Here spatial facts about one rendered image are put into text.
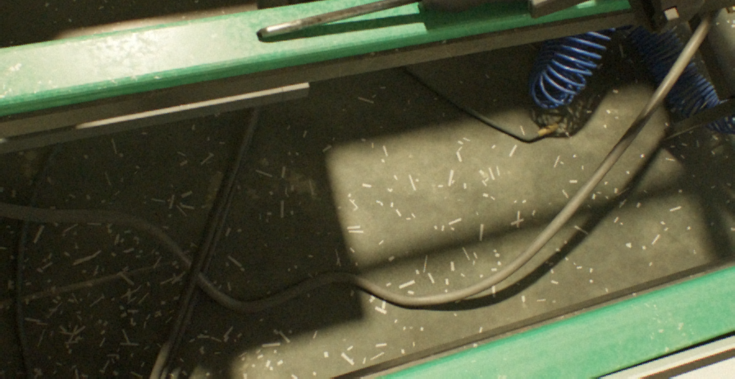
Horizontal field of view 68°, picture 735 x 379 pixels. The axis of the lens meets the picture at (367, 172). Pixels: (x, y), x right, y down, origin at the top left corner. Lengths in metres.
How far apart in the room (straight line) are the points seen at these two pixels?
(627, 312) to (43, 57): 0.36
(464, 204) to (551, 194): 0.22
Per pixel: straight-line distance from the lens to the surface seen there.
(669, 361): 0.36
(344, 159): 1.21
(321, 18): 0.33
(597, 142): 1.44
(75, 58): 0.34
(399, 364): 0.32
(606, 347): 0.35
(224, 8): 0.66
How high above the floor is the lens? 1.16
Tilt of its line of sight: 73 degrees down
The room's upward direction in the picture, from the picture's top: 36 degrees clockwise
